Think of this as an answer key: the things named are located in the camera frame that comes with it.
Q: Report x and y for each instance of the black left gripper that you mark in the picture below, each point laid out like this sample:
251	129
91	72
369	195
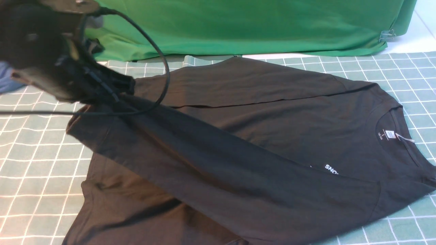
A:
43	41

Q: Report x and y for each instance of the dark gray long-sleeve top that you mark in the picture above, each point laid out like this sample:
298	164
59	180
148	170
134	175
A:
245	152

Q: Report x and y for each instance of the blue garment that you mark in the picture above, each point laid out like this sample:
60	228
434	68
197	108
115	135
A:
7	84

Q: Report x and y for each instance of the green backdrop cloth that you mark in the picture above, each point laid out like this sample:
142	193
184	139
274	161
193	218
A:
239	27

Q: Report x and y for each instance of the green checkered tablecloth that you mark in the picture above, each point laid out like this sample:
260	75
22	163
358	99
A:
42	168

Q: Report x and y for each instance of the metal binder clip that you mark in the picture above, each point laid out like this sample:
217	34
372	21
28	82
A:
387	36

